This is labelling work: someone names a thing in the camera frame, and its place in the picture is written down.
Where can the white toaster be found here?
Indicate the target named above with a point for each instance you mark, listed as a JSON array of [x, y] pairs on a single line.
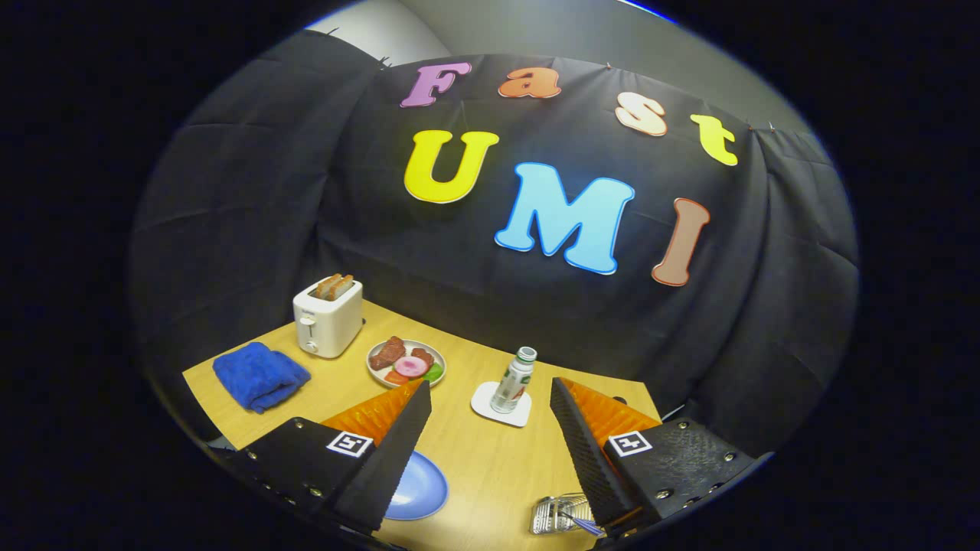
[[329, 325]]

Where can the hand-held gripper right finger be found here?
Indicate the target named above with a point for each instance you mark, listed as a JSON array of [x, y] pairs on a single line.
[[583, 451]]

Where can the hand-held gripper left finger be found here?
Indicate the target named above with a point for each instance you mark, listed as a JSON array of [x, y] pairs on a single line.
[[394, 451]]

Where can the red tomato slice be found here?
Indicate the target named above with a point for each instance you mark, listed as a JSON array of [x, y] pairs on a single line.
[[396, 377]]

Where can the toast slice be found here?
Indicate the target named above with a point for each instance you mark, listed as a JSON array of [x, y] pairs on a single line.
[[343, 287], [325, 286]]

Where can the grey food plate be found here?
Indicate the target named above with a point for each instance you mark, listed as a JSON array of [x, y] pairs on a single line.
[[379, 376]]

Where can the pink ham slice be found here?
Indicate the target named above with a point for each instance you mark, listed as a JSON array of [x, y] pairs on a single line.
[[411, 366]]

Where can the white green drink bottle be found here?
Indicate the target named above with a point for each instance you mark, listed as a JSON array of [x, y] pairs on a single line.
[[511, 386]]

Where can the large brown meat piece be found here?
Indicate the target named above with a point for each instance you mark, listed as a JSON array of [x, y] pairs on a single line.
[[387, 353]]

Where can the green lettuce leaf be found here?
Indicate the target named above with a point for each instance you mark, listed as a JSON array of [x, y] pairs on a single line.
[[435, 373]]

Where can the small brown meat piece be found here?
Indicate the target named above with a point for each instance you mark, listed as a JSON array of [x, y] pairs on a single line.
[[423, 357]]

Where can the white square coaster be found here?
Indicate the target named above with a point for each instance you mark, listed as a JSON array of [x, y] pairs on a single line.
[[482, 402]]

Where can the blue plate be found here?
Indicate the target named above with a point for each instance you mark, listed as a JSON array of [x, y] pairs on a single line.
[[421, 490]]

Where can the blue folded towel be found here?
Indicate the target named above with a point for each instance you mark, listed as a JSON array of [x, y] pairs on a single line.
[[260, 375]]

